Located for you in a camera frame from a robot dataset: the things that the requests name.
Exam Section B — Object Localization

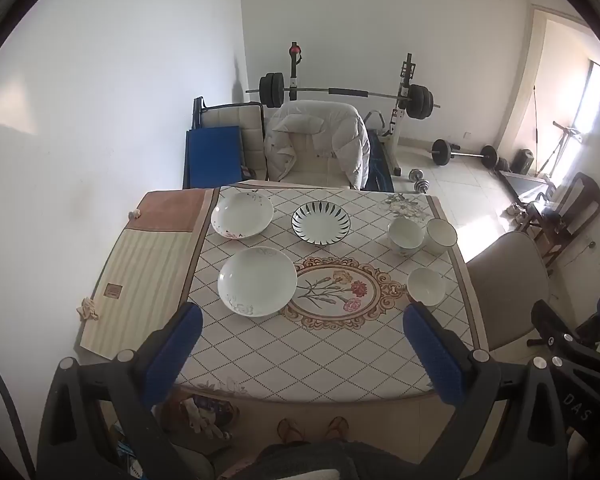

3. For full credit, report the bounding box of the dark wooden chair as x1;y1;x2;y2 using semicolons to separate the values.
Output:
524;171;600;268

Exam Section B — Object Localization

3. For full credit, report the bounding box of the beige striped cloth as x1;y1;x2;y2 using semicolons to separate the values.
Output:
76;187;216;361

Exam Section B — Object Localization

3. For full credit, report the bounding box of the person's right foot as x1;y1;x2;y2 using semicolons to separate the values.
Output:
325;416;351;442

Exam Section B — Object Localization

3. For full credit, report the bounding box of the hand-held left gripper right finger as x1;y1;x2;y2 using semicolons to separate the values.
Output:
402;301;569;480

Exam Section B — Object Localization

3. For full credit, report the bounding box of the white plate red floral print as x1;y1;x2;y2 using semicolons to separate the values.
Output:
210;191;275;241

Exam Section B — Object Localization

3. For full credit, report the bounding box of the white weight bench rack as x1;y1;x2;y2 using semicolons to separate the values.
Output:
286;41;417;176

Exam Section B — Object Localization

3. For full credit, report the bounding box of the black speaker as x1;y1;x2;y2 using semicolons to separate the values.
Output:
511;149;536;175

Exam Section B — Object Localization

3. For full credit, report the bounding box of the white down jacket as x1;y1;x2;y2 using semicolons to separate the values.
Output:
264;101;372;191

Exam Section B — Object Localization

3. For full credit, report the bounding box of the person's foot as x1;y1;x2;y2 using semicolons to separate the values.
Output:
276;417;306;443
325;416;351;442

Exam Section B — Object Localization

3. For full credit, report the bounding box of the black framed board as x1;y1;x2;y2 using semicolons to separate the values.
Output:
497;169;556;203

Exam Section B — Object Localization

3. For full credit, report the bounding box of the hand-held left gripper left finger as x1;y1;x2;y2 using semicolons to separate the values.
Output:
36;302;216;480

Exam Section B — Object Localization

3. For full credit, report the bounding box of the grey quilted chair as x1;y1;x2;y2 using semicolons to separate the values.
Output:
464;232;555;352

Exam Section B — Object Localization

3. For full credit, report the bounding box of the window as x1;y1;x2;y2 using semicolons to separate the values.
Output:
572;57;600;136

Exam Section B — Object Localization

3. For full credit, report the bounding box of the person's dark clothing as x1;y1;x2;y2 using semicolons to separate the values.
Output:
220;439;366;480

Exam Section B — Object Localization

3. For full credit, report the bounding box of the dark rimmed white bowl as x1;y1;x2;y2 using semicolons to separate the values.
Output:
425;218;458;255

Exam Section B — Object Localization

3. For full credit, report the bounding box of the diamond pattern floral tablecloth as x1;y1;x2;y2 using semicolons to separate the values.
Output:
172;179;491;405

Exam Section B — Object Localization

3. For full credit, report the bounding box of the blue bench pad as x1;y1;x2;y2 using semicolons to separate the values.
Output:
364;110;397;193

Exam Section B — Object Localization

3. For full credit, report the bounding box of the plain white bowl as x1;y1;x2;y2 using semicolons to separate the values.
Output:
406;267;448;307

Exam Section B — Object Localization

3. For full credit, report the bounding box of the long barbell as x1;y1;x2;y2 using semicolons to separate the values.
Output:
245;72;442;120

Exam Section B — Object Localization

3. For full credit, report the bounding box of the person's left foot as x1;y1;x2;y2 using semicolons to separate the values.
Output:
276;417;306;443

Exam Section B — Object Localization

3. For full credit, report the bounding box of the white plate grey floral print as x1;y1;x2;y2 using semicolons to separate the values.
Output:
217;246;298;318

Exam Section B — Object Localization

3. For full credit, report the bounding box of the blue dotted white bowl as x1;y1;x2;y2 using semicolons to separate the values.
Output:
387;217;426;257

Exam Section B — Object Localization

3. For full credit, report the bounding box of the metal tripod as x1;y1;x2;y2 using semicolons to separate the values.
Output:
536;120;587;179

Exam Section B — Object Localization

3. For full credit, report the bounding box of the chrome dumbbell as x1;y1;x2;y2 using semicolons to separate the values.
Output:
408;168;432;194

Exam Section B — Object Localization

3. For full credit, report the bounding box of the short barbell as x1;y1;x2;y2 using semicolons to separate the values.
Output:
431;138;499;169

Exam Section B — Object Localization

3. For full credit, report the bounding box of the blue leaf pattern plate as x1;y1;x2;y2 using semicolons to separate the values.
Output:
291;201;352;247

